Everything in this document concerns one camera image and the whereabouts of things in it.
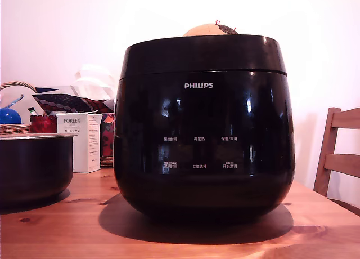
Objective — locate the black rice cooker lid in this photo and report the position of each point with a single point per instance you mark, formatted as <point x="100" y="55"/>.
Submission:
<point x="202" y="55"/>

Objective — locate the black Philips rice cooker body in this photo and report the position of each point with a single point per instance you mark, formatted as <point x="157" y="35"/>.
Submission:
<point x="202" y="185"/>

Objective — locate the red floral tin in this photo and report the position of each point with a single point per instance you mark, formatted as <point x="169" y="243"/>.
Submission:
<point x="107" y="135"/>

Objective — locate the tan globe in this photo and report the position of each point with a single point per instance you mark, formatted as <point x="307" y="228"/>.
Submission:
<point x="199" y="31"/>

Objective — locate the white paper bag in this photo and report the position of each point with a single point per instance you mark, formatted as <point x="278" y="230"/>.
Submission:
<point x="92" y="78"/>

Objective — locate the white Porlex box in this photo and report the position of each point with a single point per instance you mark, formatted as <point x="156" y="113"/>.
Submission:
<point x="71" y="146"/>

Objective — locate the dark patterned cloth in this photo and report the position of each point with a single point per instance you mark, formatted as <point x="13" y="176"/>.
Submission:
<point x="64" y="102"/>

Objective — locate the red container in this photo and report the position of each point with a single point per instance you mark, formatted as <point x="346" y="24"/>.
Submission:
<point x="42" y="124"/>

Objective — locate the black inner cooking pot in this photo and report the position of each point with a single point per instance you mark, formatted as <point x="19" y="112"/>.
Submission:
<point x="33" y="169"/>

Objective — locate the white pouch with blue stripe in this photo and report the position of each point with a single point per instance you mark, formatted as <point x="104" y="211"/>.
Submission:
<point x="17" y="100"/>

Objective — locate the wooden chair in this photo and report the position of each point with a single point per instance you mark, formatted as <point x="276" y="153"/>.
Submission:
<point x="341" y="161"/>

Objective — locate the wicker basket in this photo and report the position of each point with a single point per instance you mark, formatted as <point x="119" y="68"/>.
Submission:
<point x="14" y="128"/>

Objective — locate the blue ball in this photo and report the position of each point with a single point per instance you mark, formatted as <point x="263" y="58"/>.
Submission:
<point x="9" y="116"/>

